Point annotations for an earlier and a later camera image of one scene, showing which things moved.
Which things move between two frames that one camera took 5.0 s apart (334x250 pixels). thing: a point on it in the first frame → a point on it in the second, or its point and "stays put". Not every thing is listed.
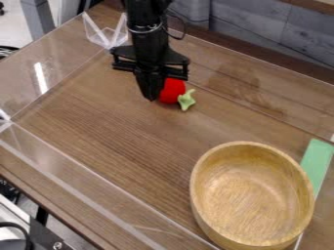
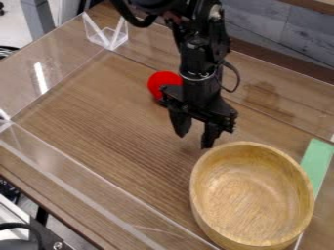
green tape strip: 316,160 stays put
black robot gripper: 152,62 → 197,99
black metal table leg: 42,216 stays put
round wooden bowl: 252,195 stays put
